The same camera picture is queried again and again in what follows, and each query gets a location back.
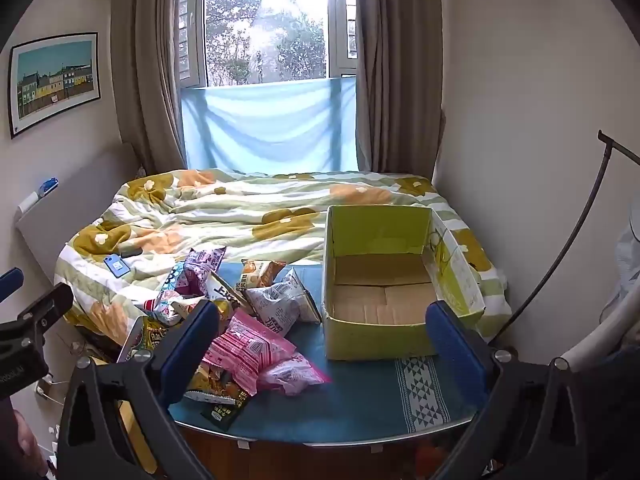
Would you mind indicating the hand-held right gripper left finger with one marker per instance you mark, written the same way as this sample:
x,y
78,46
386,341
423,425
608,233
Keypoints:
x,y
187,352

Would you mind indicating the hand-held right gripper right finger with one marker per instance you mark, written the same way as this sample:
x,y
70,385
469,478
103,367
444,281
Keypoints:
x,y
455,350

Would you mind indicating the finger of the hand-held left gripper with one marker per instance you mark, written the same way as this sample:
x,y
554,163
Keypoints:
x,y
45,307
10,282

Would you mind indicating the yellow cocoa snack packet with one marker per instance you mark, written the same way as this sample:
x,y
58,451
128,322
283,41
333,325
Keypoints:
x,y
150,337

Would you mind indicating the dark green cracker packet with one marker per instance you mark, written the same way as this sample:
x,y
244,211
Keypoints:
x,y
225,410

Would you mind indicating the green cardboard box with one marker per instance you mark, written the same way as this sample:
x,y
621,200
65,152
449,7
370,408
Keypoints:
x,y
380,300

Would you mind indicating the person's left hand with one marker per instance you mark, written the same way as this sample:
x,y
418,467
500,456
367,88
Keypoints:
x,y
25,440

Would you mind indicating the yellow orange snack packet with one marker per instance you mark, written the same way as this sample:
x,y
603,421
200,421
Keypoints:
x,y
210,385

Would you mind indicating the silver blue snack packet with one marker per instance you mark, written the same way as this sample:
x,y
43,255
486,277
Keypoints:
x,y
170,292

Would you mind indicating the pink snack packet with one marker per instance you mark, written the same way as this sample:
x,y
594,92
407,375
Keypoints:
x,y
250,350

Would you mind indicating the white gold snack packet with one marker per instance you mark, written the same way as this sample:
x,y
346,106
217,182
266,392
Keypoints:
x,y
227,292

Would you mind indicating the blue phone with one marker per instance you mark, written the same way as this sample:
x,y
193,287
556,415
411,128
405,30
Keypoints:
x,y
115,263

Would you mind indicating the purple snack packet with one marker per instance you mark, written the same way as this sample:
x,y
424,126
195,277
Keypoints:
x,y
202,267

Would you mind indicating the blue and white device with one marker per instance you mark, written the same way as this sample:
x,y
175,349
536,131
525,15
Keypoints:
x,y
42,190

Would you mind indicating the small black device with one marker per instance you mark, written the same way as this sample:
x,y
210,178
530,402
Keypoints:
x,y
131,251

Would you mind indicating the white black snack packet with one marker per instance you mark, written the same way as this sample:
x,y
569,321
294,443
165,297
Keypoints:
x,y
280,305

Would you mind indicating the cream orange snack packet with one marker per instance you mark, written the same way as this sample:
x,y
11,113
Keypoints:
x,y
260,272

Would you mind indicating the grey headboard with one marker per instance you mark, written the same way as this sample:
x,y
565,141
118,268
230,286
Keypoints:
x,y
75,195

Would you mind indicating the small pink purple packet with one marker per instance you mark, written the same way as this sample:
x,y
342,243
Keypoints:
x,y
295,375

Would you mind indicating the blue table mat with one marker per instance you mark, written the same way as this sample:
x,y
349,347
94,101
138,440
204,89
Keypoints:
x,y
350,395

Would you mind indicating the floral blanket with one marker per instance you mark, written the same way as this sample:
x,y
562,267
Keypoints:
x,y
225,215

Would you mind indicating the round table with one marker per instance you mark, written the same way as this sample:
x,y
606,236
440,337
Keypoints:
x,y
320,460

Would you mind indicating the black bent stand pole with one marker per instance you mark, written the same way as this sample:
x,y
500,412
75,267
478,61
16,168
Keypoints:
x,y
595,195

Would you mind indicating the light blue window cloth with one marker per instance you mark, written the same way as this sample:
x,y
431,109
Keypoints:
x,y
265,125

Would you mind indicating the brown curtain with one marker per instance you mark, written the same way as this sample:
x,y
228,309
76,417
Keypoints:
x,y
145,70
395,70

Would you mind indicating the window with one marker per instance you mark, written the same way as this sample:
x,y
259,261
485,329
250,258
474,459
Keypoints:
x,y
265,20

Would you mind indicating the white chair frame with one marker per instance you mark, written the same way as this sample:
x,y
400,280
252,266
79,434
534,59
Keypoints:
x,y
600,330

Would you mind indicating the framed wall picture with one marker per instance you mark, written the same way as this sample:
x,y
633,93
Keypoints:
x,y
52,82

